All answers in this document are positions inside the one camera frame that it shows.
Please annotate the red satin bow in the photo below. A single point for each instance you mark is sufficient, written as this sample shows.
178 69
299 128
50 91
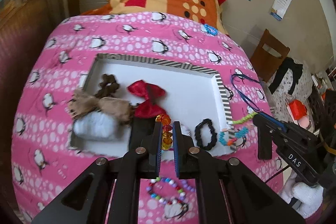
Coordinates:
149 93

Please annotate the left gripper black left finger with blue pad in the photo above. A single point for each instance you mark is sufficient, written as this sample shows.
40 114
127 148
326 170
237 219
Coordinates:
107 191

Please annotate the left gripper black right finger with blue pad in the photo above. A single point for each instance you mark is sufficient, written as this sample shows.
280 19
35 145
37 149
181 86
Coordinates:
227 190

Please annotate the light blue fluffy scrunchie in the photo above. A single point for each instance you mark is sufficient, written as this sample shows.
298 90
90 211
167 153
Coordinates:
96 126

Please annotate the wooden chair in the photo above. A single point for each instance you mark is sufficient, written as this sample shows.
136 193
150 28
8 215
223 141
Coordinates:
265 63

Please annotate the pink penguin bed blanket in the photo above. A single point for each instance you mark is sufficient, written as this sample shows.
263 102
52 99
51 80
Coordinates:
43 165

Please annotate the black small scrunchie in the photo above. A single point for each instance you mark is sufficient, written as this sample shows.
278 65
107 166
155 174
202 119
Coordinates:
206 135

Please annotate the brown fabric scrunchie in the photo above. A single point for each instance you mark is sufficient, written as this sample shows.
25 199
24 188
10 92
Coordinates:
108 86

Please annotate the white gloved hand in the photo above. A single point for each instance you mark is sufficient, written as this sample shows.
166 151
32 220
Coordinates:
311 197

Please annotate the beige sheer bow with bell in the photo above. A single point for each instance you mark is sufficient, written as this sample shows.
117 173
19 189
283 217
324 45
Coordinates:
82 103

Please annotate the striped white cardboard box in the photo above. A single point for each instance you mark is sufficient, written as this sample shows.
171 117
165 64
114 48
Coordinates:
193 93

